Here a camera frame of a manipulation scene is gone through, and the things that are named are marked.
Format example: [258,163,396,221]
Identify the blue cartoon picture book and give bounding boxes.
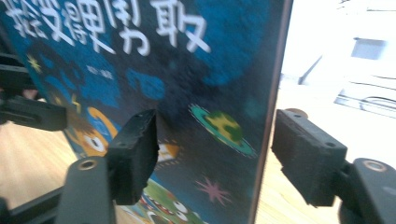
[0,0,294,224]

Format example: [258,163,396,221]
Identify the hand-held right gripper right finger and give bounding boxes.
[271,108,348,208]

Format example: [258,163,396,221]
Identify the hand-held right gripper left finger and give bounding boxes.
[106,108,161,206]

